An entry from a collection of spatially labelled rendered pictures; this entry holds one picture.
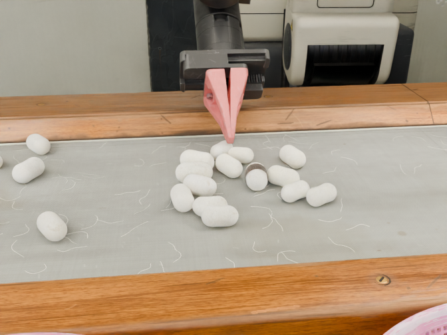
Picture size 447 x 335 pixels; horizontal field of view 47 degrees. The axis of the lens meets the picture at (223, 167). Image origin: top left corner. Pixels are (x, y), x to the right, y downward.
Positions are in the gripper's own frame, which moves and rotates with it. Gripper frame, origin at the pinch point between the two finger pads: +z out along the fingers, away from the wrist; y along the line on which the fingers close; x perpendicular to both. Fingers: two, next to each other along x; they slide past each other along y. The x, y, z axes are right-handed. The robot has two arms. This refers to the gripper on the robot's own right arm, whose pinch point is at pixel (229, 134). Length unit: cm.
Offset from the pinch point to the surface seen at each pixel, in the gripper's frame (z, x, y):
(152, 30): -136, 146, -11
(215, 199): 10.4, -7.3, -3.0
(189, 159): 3.5, -1.4, -4.7
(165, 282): 19.3, -15.7, -7.6
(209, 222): 12.8, -8.2, -3.7
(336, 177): 6.7, -2.1, 10.4
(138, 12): -144, 143, -17
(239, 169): 5.5, -2.7, 0.2
